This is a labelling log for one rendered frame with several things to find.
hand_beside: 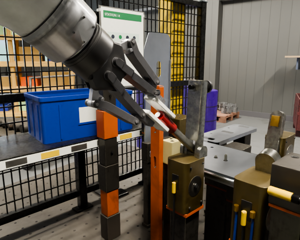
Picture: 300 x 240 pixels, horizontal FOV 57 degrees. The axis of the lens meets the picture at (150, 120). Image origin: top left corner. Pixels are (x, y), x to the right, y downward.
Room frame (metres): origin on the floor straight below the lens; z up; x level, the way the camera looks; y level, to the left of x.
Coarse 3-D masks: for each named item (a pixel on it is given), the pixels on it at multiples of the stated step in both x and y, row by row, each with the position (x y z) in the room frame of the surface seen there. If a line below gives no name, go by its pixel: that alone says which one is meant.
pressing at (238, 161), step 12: (204, 144) 0.83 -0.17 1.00; (216, 144) 0.83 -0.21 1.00; (228, 156) 0.72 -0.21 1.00; (240, 156) 0.72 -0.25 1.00; (252, 156) 0.72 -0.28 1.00; (204, 168) 0.63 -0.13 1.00; (216, 168) 0.64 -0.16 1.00; (228, 168) 0.64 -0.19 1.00; (240, 168) 0.64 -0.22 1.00; (216, 180) 0.59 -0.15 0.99; (228, 180) 0.57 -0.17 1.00
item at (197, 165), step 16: (176, 160) 0.55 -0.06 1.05; (192, 160) 0.55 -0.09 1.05; (176, 176) 0.55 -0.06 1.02; (192, 176) 0.55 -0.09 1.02; (176, 192) 0.55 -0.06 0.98; (192, 192) 0.55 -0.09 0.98; (176, 208) 0.55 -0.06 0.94; (192, 208) 0.55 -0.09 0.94; (176, 224) 0.56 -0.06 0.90; (192, 224) 0.56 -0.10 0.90
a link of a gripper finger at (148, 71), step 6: (132, 42) 0.46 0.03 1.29; (132, 48) 0.46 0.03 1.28; (126, 54) 0.47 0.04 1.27; (132, 54) 0.46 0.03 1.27; (138, 54) 0.47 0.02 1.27; (132, 60) 0.48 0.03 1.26; (138, 60) 0.47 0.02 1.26; (144, 60) 0.47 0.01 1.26; (138, 66) 0.48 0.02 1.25; (144, 66) 0.47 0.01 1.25; (138, 72) 0.50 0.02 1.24; (144, 72) 0.48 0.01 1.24; (150, 72) 0.48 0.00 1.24; (144, 78) 0.50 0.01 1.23; (150, 78) 0.49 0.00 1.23; (156, 78) 0.49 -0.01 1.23; (156, 84) 0.49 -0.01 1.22
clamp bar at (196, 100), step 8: (192, 80) 0.60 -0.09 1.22; (200, 80) 0.58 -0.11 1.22; (208, 80) 0.62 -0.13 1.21; (192, 88) 0.58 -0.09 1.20; (200, 88) 0.58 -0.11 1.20; (208, 88) 0.61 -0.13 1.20; (192, 96) 0.59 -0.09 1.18; (200, 96) 0.58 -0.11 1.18; (192, 104) 0.59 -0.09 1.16; (200, 104) 0.58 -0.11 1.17; (192, 112) 0.59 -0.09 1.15; (200, 112) 0.58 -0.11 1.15; (192, 120) 0.59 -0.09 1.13; (200, 120) 0.58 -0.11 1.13; (192, 128) 0.59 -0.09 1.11; (200, 128) 0.58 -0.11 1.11; (192, 136) 0.58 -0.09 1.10; (200, 136) 0.58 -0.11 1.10; (200, 144) 0.58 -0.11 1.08; (184, 152) 0.60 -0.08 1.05
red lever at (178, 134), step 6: (156, 114) 0.52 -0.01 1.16; (162, 114) 0.51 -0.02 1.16; (162, 120) 0.51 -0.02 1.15; (168, 120) 0.52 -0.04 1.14; (168, 126) 0.52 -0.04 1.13; (174, 126) 0.53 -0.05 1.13; (174, 132) 0.54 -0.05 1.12; (180, 132) 0.55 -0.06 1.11; (180, 138) 0.55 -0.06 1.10; (186, 138) 0.56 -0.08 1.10; (186, 144) 0.56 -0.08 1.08; (192, 144) 0.58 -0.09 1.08; (192, 150) 0.58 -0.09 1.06
